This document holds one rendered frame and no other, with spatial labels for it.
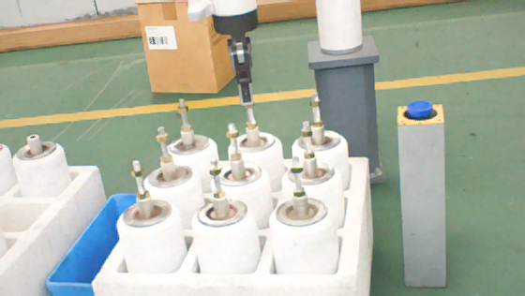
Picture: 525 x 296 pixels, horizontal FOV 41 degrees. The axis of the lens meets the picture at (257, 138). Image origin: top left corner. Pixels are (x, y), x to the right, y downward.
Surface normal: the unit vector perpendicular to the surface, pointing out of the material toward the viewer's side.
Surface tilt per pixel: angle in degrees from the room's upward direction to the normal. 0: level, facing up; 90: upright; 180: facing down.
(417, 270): 90
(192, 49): 90
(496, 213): 0
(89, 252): 88
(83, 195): 90
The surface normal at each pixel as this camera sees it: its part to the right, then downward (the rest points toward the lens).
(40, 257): 0.97, -0.02
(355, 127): -0.04, 0.42
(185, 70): -0.35, 0.41
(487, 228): -0.12, -0.90
